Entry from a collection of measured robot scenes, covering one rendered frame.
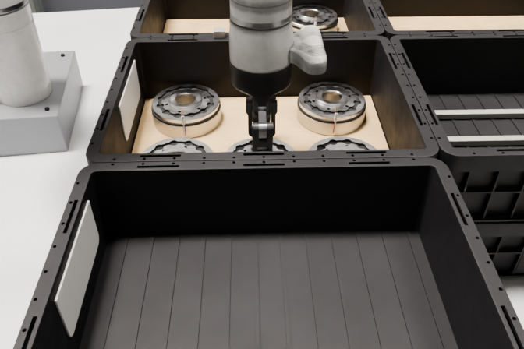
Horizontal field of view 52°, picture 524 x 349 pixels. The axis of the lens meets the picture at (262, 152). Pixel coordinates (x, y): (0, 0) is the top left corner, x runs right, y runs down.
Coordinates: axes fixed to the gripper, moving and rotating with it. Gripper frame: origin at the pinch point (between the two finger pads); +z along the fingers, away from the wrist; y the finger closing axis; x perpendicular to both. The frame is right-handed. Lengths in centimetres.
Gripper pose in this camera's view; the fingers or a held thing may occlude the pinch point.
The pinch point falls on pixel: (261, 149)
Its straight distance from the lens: 72.6
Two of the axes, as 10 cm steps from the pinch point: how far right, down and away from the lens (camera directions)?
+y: 0.3, 6.2, -7.8
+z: 0.0, 7.8, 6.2
